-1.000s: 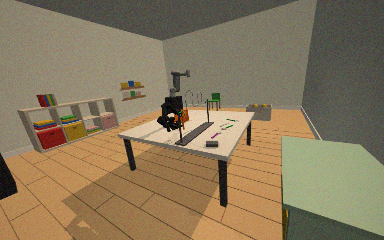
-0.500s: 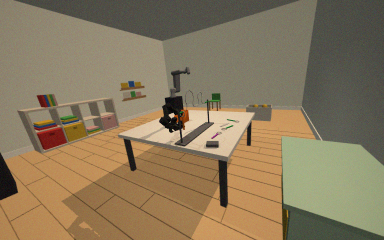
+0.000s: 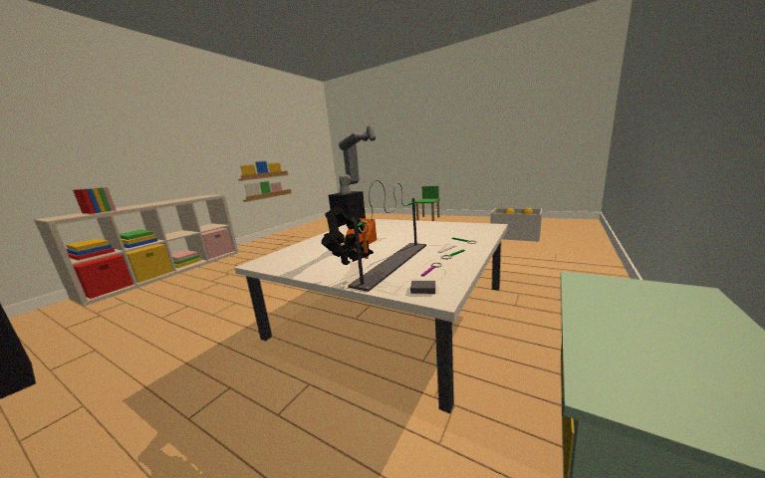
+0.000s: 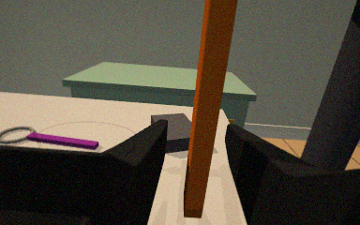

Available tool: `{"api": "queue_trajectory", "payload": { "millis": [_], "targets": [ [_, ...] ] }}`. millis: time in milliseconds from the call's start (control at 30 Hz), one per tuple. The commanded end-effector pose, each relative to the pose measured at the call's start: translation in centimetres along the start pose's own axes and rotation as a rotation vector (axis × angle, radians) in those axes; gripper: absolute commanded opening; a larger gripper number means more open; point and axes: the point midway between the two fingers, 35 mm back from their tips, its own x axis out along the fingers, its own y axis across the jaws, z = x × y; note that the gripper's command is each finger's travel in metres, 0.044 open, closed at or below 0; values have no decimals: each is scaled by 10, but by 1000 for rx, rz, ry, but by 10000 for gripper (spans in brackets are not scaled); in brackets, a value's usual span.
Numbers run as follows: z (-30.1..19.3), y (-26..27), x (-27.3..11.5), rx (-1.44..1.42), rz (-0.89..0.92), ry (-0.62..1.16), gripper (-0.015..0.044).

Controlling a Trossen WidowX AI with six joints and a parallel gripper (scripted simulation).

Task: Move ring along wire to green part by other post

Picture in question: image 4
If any orange long bar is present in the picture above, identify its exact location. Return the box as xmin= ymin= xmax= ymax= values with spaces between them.
xmin=184 ymin=0 xmax=237 ymax=218

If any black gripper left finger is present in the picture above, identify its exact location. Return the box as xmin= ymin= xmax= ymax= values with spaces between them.
xmin=0 ymin=119 xmax=168 ymax=225

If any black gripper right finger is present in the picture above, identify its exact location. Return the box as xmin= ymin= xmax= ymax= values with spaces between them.
xmin=225 ymin=124 xmax=360 ymax=225

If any purple handle with grey loop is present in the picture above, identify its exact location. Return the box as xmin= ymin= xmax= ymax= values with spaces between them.
xmin=0 ymin=127 xmax=98 ymax=150

